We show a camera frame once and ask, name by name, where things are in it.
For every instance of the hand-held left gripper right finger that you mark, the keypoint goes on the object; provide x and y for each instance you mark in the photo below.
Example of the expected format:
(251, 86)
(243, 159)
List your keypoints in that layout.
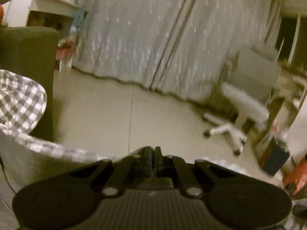
(158, 159)

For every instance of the grey fleece garment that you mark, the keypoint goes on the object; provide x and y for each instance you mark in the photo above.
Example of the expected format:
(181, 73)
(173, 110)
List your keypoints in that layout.
(48, 163)

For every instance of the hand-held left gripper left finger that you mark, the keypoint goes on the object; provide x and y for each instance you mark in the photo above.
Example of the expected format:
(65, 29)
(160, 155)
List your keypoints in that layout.
(147, 159)

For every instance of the dark blue bin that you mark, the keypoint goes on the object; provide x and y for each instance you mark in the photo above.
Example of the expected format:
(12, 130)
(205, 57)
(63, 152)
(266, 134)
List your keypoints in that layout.
(275, 159)

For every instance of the grey office chair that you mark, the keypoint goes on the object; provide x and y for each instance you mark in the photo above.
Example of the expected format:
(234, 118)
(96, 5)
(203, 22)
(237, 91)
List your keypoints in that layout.
(254, 76)

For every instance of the white low cabinet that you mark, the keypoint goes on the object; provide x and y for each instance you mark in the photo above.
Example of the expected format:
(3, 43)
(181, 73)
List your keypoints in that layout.
(52, 3)

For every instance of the grey star-print curtain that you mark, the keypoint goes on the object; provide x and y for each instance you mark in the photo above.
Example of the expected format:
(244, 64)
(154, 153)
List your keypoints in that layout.
(132, 28)
(215, 40)

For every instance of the pink storage box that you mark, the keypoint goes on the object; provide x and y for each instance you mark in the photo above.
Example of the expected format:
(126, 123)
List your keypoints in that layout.
(63, 52)

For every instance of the grey checked blanket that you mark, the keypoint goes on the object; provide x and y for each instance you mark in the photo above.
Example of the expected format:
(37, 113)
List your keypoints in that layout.
(19, 100)

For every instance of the wooden desk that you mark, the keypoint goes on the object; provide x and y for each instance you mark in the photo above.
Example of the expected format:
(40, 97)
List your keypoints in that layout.
(287, 88)

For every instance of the red bag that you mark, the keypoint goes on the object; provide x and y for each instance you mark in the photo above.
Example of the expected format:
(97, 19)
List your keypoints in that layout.
(293, 179)

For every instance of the dark olive sofa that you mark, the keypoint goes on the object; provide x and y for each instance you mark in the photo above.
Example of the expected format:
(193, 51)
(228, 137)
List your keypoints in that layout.
(28, 52)

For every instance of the blue picture card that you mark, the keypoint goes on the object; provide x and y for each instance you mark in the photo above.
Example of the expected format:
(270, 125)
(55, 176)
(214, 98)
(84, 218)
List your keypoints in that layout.
(78, 20)

